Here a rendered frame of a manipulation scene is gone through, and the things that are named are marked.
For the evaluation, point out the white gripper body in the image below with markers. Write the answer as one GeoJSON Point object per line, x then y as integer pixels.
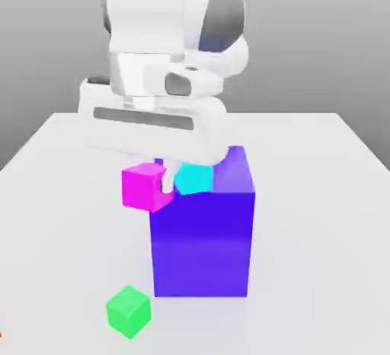
{"type": "Point", "coordinates": [207, 135]}

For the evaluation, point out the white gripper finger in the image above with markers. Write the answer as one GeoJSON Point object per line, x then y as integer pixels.
{"type": "Point", "coordinates": [167, 182]}

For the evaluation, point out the small magenta cube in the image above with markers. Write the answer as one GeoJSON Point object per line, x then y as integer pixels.
{"type": "Point", "coordinates": [140, 187]}

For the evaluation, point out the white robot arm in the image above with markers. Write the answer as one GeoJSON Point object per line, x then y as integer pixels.
{"type": "Point", "coordinates": [143, 10]}

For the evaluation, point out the small cyan cube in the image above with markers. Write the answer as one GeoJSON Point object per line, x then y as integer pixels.
{"type": "Point", "coordinates": [193, 178]}

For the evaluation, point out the small green cube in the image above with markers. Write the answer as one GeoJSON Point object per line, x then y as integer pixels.
{"type": "Point", "coordinates": [128, 312]}

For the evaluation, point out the large blue box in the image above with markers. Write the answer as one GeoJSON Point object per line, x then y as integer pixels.
{"type": "Point", "coordinates": [201, 245]}

